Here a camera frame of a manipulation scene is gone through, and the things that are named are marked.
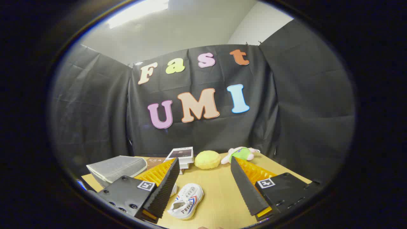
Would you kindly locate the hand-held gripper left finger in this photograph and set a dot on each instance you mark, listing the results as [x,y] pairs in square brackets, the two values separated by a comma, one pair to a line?
[165,190]

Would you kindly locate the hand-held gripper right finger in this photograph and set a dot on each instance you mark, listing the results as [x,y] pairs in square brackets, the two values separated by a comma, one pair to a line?
[244,190]

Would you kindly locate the grey fabric storage box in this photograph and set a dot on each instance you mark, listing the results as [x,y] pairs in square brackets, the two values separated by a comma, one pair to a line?
[117,168]

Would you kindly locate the thin brown cover book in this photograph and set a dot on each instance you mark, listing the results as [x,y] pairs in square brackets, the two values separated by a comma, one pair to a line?
[155,160]

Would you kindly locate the plain white book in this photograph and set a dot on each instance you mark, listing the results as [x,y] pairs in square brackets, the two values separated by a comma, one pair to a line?
[185,166]

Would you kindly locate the pink plush toy green shirt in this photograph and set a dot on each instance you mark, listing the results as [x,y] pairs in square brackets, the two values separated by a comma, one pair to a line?
[241,154]

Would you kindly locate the white book dark cover photo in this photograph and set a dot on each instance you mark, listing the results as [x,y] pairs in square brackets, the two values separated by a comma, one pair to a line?
[179,153]

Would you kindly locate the yellow round plush toy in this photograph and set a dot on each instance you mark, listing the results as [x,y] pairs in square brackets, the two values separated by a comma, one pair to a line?
[207,160]

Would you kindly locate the small shiny phone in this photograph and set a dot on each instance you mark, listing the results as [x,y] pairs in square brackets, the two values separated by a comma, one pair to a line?
[81,185]

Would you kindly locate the black backdrop cloth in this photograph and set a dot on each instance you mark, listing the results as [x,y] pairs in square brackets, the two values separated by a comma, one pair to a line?
[302,111]

